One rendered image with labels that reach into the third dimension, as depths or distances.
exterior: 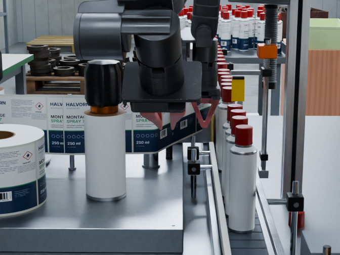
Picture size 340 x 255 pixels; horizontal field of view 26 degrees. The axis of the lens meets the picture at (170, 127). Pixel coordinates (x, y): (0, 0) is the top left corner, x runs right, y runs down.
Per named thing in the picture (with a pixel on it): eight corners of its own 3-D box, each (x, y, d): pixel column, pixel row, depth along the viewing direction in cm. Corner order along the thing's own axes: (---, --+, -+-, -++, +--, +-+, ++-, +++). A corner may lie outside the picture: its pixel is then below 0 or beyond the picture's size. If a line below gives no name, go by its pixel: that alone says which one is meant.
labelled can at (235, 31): (233, 50, 386) (234, 11, 381) (230, 49, 391) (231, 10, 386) (243, 50, 386) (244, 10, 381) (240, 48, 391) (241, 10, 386)
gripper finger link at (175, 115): (139, 107, 106) (133, 63, 98) (189, 107, 105) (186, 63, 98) (136, 145, 102) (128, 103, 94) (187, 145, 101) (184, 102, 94)
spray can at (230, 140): (223, 210, 153) (225, 114, 148) (249, 210, 153) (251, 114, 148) (225, 219, 148) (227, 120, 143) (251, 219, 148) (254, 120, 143)
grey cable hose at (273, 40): (260, 86, 182) (263, 0, 177) (275, 86, 182) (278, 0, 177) (262, 89, 179) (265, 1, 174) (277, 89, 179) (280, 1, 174)
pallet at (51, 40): (135, 44, 1075) (135, 36, 1072) (125, 54, 983) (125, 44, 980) (42, 43, 1088) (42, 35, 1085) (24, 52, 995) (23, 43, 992)
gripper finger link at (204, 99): (189, 129, 167) (189, 89, 165) (189, 122, 174) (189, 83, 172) (219, 130, 167) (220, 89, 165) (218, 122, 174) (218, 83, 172)
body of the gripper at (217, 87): (190, 97, 163) (190, 64, 161) (189, 88, 173) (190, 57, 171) (219, 97, 163) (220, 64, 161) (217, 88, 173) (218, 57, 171)
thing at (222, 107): (216, 166, 183) (217, 85, 178) (237, 166, 183) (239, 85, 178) (217, 173, 178) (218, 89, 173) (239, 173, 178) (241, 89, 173)
